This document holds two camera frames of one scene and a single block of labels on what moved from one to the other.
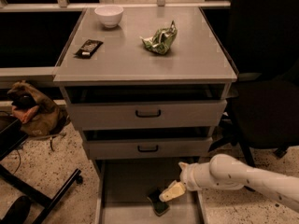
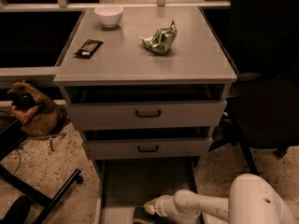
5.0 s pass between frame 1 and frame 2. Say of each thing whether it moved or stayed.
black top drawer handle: stayed
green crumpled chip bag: stayed
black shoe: stayed
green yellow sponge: moved
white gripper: moved
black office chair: stayed
